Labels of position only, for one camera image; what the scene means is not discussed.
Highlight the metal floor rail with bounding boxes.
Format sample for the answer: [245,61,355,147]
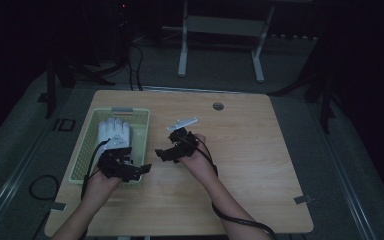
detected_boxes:
[313,109,378,240]
[0,126,59,240]

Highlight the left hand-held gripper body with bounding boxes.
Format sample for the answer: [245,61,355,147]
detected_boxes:
[96,133,140,183]

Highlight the pale green plastic basket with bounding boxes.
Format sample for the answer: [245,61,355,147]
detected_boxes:
[68,107,151,188]

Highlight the person's right hand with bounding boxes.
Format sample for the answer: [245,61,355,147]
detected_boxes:
[177,133,218,183]

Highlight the black rectangular floor bracket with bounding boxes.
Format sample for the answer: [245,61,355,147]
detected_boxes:
[52,117,77,133]

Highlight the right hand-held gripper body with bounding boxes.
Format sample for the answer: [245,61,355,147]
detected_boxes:
[166,117,200,164]

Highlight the left hand-held gripper black cable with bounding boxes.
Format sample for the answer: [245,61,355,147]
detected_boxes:
[80,139,111,201]

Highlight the black tripod stand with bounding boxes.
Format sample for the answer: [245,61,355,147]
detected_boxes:
[38,0,131,120]
[269,33,345,135]

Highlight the grey tape piece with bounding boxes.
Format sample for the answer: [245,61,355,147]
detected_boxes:
[293,194,314,205]
[49,201,69,213]

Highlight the black floor cables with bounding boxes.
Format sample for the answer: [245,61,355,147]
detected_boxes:
[126,43,145,92]

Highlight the person's left hand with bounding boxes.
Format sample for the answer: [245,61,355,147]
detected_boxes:
[81,167,123,205]

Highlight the hand-held gripper black cable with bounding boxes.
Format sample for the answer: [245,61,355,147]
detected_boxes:
[80,139,111,201]
[179,134,278,240]

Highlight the black looped floor cable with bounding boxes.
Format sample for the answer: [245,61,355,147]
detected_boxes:
[28,174,61,202]

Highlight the lilac and white ski glove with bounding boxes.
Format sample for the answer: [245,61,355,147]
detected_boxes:
[97,116,132,151]

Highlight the right hand-held gripper black cable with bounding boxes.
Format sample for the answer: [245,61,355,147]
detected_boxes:
[179,134,278,240]

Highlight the white metal desk frame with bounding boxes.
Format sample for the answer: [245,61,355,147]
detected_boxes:
[161,0,276,84]

